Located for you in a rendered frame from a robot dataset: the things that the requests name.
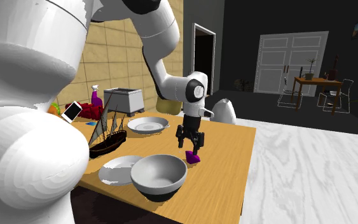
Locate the orange and green fruit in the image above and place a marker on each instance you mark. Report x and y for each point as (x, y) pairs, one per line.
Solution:
(54, 109)

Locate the white double door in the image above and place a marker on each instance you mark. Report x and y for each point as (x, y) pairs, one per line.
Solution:
(278, 62)

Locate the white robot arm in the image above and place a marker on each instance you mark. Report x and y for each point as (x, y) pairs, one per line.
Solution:
(26, 130)

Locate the open dark doorway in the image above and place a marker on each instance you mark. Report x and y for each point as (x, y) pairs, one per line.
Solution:
(204, 59)

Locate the wooden table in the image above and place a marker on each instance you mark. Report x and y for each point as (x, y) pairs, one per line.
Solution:
(222, 173)

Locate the small blue flat object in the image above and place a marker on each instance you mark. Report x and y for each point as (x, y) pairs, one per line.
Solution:
(91, 123)

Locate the grey toaster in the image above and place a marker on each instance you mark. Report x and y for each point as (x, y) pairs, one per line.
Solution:
(126, 100)

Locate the dark model sailing ship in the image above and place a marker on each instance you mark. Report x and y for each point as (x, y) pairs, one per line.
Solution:
(109, 141)

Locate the white flat plate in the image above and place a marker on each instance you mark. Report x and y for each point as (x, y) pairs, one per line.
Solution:
(115, 172)

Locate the brown dining table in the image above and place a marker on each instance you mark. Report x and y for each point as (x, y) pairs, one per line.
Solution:
(316, 82)

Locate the purple spray bottle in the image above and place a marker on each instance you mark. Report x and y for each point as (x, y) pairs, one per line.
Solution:
(96, 98)

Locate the grey bowl with black base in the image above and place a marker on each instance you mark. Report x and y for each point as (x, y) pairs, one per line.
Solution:
(158, 173)

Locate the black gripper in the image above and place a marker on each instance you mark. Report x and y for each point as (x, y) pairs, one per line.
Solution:
(192, 124)

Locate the white smartphone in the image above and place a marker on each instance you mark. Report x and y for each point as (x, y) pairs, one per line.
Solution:
(72, 111)

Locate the red lumpy object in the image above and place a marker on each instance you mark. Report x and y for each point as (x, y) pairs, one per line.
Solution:
(87, 111)

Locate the white egg-shaped object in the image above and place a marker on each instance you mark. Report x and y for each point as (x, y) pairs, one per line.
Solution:
(225, 112)

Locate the purple block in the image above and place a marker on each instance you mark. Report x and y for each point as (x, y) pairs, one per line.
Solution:
(193, 158)

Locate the olive yellow cushion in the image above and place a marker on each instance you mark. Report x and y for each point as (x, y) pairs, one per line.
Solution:
(168, 106)

